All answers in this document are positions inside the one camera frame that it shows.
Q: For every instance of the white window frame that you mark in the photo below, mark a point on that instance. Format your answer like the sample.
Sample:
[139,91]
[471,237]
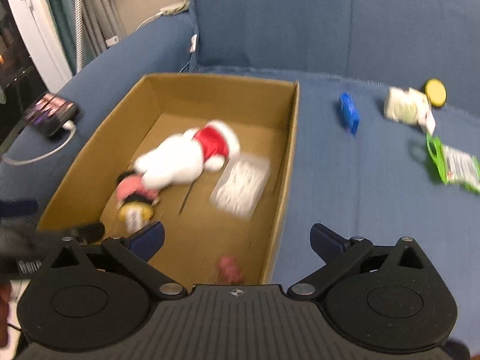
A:
[37,29]

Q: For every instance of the white kitty plush red dress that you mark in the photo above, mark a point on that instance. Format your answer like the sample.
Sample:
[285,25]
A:
[183,157]

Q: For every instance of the blue tissue pack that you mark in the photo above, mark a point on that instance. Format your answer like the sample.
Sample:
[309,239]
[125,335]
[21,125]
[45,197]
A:
[349,113]

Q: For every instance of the yellow round sponge puff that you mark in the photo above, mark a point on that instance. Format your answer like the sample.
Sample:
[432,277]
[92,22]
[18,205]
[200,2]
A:
[436,92]

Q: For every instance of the white USB charger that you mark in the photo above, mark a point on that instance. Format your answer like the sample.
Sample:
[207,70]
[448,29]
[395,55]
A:
[428,123]

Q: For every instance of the white sofa label tag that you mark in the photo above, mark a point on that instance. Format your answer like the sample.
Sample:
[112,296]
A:
[193,43]

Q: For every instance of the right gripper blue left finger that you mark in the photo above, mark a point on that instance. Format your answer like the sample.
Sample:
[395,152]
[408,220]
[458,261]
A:
[146,242]

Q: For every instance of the white power strip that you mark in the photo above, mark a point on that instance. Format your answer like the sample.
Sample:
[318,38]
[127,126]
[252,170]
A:
[169,10]

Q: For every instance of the clear plastic case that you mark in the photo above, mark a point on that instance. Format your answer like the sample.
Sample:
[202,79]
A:
[241,185]

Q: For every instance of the pink hat doll keychain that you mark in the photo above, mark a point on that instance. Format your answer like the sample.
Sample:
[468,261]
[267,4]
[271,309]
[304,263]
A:
[135,201]

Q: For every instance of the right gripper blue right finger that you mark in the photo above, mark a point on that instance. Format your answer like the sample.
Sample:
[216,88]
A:
[326,243]

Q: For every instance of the teal curtain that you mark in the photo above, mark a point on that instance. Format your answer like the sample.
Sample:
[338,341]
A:
[69,20]

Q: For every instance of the black smartphone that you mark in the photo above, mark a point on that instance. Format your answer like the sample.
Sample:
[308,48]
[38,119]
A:
[49,113]

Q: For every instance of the blue fabric sofa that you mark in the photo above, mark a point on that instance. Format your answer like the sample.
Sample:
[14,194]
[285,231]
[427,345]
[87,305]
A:
[379,183]

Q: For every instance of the white plush green print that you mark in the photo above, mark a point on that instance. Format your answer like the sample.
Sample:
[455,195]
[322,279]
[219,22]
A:
[407,106]

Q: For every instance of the green snack packet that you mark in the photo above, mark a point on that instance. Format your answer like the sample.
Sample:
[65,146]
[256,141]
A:
[455,167]

